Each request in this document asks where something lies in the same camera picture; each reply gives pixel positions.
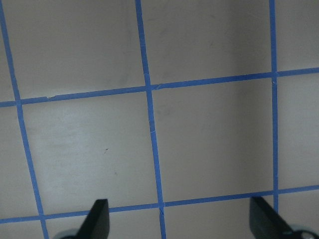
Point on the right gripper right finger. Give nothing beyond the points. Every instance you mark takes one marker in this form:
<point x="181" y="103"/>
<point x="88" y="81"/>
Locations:
<point x="265" y="222"/>

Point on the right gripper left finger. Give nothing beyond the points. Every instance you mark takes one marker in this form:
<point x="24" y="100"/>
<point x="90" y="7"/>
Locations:
<point x="97" y="223"/>

